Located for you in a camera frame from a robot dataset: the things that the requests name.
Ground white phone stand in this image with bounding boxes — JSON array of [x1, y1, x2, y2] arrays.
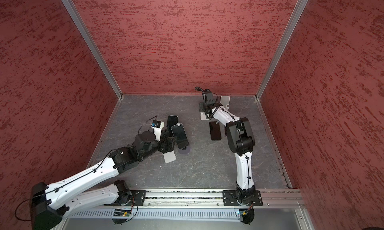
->
[[201, 112, 212, 121], [220, 95, 231, 110]]

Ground black phone with tag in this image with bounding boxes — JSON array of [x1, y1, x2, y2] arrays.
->
[[209, 122, 222, 141], [171, 123, 189, 150]]

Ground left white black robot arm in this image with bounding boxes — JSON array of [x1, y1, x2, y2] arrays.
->
[[28, 131, 177, 230]]

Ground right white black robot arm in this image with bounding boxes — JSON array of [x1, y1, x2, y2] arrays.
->
[[195, 86, 256, 206]]

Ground front left black phone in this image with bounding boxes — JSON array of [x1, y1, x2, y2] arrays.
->
[[161, 129, 172, 139]]

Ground front left white stand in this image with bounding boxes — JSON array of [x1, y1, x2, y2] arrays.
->
[[163, 151, 176, 164]]

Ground tilted black phone with tag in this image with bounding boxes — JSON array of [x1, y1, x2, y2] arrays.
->
[[171, 123, 189, 150]]

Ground back black phone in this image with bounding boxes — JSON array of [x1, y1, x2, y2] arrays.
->
[[167, 115, 179, 137]]

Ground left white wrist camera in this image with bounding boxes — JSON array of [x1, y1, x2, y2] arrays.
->
[[151, 120, 165, 142]]

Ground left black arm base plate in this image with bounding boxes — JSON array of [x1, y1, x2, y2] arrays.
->
[[106, 190, 147, 207]]

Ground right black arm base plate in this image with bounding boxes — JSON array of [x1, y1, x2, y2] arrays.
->
[[223, 190, 264, 207]]

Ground left circuit board with wires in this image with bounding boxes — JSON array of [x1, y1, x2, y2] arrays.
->
[[112, 197, 139, 225]]

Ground circuit board with wires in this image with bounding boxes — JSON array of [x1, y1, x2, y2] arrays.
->
[[112, 197, 139, 225], [239, 203, 255, 225]]

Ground white slotted cable duct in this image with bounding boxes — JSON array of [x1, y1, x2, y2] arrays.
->
[[69, 208, 240, 222]]

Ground right circuit board with wires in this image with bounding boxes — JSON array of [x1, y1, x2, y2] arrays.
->
[[239, 203, 255, 225]]

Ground aluminium front rail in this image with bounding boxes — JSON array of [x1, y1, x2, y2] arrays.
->
[[61, 187, 306, 209]]

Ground right aluminium corner post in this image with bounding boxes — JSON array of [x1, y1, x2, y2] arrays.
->
[[256, 0, 309, 101]]

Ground aluminium corner post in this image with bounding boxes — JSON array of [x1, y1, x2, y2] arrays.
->
[[256, 0, 309, 101], [61, 0, 124, 101]]

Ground left aluminium corner post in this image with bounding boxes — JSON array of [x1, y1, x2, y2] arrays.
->
[[61, 0, 124, 101]]

